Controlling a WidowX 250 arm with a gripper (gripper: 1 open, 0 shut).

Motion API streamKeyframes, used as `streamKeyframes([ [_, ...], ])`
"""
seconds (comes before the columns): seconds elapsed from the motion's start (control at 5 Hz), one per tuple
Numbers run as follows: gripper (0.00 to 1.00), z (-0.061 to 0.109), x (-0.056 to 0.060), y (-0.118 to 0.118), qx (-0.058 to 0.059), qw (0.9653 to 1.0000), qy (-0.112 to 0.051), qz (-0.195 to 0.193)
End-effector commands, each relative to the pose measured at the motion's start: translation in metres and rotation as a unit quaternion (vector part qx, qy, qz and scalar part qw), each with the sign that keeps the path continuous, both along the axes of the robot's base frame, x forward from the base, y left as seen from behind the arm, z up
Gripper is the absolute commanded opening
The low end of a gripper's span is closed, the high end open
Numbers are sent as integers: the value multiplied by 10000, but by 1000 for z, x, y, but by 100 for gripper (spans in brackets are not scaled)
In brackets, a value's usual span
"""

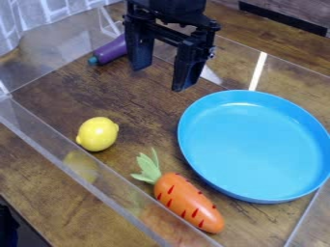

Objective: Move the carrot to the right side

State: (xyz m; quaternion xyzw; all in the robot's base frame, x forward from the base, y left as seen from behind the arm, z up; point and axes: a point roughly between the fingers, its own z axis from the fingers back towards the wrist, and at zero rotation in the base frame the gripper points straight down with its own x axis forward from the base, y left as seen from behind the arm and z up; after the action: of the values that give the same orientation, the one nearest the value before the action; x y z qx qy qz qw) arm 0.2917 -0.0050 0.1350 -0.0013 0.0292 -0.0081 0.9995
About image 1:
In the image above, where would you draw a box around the clear acrylic enclosure wall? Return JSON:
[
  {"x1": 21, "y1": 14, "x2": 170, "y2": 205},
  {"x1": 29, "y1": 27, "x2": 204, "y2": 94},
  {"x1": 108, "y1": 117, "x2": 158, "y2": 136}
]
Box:
[{"x1": 0, "y1": 3, "x2": 330, "y2": 247}]

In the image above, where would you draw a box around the white patterned curtain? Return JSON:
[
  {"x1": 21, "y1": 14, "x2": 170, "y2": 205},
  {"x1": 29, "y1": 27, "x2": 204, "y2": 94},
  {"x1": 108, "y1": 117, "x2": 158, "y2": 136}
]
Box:
[{"x1": 0, "y1": 0, "x2": 121, "y2": 57}]

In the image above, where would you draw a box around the yellow toy lemon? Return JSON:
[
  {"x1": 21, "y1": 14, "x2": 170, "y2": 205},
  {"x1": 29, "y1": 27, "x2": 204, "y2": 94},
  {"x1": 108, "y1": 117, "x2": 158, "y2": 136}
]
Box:
[{"x1": 76, "y1": 117, "x2": 118, "y2": 151}]

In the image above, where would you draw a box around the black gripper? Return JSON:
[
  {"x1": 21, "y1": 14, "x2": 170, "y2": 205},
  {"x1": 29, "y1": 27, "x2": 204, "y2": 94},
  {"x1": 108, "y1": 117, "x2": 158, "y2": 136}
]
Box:
[{"x1": 124, "y1": 0, "x2": 220, "y2": 92}]

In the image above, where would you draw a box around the dark baseboard strip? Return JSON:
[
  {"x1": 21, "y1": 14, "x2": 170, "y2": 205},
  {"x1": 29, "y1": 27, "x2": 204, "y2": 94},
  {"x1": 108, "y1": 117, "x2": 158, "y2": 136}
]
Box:
[{"x1": 237, "y1": 1, "x2": 328, "y2": 37}]

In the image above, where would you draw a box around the orange toy carrot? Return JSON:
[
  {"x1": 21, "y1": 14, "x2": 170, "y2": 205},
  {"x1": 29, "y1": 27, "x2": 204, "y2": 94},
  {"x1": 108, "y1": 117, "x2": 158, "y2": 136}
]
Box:
[{"x1": 130, "y1": 149, "x2": 224, "y2": 233}]

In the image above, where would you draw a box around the purple toy eggplant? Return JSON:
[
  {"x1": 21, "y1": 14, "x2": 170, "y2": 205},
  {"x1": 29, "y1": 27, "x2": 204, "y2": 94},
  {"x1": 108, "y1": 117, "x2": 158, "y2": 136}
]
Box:
[{"x1": 88, "y1": 35, "x2": 128, "y2": 65}]

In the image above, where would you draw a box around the blue plastic plate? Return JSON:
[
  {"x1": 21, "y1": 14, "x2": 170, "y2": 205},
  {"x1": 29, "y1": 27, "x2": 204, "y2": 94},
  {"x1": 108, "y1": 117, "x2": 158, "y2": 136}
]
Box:
[{"x1": 177, "y1": 90, "x2": 330, "y2": 204}]

